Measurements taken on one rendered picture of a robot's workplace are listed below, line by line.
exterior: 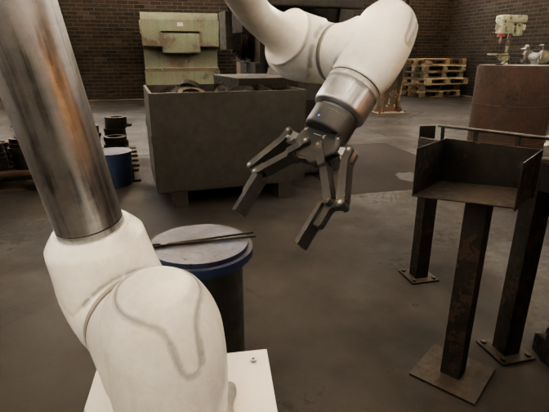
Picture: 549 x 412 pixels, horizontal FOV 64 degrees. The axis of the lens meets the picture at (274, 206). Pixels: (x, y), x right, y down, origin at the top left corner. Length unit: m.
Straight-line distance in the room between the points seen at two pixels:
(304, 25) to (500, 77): 3.14
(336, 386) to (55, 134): 1.12
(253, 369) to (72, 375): 0.88
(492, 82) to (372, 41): 3.18
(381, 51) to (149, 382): 0.56
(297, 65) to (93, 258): 0.46
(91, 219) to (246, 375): 0.38
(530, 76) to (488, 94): 0.30
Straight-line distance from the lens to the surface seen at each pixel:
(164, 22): 9.59
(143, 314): 0.55
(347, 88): 0.69
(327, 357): 1.56
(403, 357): 1.61
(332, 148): 0.68
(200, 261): 1.21
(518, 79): 3.84
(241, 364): 0.85
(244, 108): 2.89
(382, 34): 0.74
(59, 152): 0.64
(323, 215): 0.63
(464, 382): 1.56
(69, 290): 0.71
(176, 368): 0.56
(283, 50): 0.80
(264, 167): 0.72
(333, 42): 0.77
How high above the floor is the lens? 0.96
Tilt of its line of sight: 19 degrees down
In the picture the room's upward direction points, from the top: straight up
